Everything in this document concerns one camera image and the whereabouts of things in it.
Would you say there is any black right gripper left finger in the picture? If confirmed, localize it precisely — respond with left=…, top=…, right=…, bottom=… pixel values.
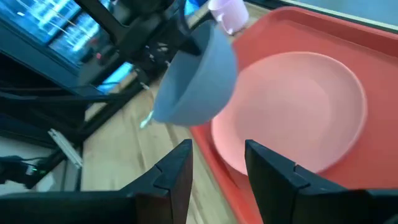
left=124, top=139, right=194, bottom=224

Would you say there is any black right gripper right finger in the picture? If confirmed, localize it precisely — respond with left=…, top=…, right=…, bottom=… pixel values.
left=244, top=139, right=369, bottom=224

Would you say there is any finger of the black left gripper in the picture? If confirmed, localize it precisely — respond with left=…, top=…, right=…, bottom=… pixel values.
left=179, top=34, right=203, bottom=57

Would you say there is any blue plastic bowl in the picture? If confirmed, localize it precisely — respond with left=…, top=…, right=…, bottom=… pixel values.
left=152, top=20, right=239, bottom=127

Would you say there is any pink plastic mug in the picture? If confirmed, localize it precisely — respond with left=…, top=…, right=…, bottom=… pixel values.
left=207, top=0, right=250, bottom=35

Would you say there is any knife with teal patterned handle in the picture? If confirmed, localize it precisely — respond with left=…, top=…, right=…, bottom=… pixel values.
left=139, top=110, right=155, bottom=129

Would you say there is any pink plastic plate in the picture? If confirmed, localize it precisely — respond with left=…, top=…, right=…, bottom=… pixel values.
left=210, top=51, right=368, bottom=177

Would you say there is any red plastic tray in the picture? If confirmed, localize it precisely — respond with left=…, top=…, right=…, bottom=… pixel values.
left=189, top=6, right=398, bottom=224

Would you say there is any silver aluminium extrusion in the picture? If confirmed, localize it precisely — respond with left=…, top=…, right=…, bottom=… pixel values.
left=48, top=128, right=84, bottom=169

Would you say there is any black electronics box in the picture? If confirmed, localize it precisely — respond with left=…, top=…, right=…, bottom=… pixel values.
left=0, top=154, right=50, bottom=190

